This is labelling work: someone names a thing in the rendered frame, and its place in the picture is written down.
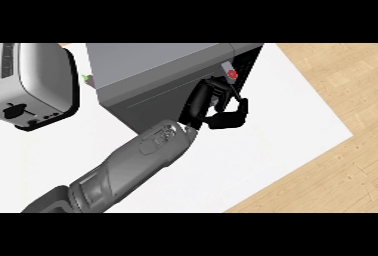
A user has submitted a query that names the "silver toaster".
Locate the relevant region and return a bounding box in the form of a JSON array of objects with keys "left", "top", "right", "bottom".
[{"left": 0, "top": 43, "right": 82, "bottom": 132}]

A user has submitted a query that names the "white milk carton red mark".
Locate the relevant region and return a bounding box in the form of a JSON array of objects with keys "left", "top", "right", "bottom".
[{"left": 219, "top": 60, "right": 241, "bottom": 85}]

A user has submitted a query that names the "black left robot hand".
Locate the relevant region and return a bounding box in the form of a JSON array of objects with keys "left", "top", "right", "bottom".
[{"left": 178, "top": 75, "right": 251, "bottom": 131}]

